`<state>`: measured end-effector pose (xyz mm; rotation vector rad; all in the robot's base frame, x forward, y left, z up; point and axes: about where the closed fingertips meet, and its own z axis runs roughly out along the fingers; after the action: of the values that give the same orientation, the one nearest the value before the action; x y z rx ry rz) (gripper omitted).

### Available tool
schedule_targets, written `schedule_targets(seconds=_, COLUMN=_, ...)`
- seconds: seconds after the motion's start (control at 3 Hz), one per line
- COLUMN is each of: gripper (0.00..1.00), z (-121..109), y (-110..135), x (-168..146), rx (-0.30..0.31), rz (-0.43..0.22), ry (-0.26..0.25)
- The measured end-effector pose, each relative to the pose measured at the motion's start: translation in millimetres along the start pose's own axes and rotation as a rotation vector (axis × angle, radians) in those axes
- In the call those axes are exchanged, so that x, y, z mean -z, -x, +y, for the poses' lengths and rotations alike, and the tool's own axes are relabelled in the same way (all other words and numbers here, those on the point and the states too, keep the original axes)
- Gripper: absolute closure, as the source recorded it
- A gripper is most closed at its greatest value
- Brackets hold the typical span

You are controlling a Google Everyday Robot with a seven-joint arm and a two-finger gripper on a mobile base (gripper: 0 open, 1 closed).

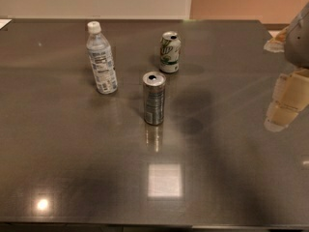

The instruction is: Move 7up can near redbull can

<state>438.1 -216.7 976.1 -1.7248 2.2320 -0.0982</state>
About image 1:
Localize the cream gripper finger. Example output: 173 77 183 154
264 27 288 53
264 69 309 132

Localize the clear plastic water bottle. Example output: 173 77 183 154
86 21 118 94

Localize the green white 7up can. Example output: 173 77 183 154
160 31 181 73

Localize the silver redbull can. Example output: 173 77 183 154
143 72 166 126

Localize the white paper sheet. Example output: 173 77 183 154
0 19 12 30

